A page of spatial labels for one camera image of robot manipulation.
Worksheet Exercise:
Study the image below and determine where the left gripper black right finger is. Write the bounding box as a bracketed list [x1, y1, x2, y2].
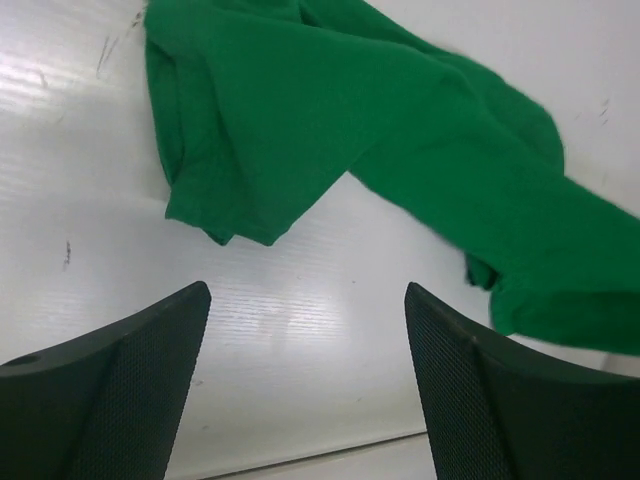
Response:
[404, 283, 639, 480]

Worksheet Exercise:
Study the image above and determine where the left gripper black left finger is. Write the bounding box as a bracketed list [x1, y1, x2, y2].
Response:
[1, 281, 211, 479]

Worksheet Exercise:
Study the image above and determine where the green t shirt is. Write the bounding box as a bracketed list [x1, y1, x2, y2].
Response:
[144, 1, 639, 355]

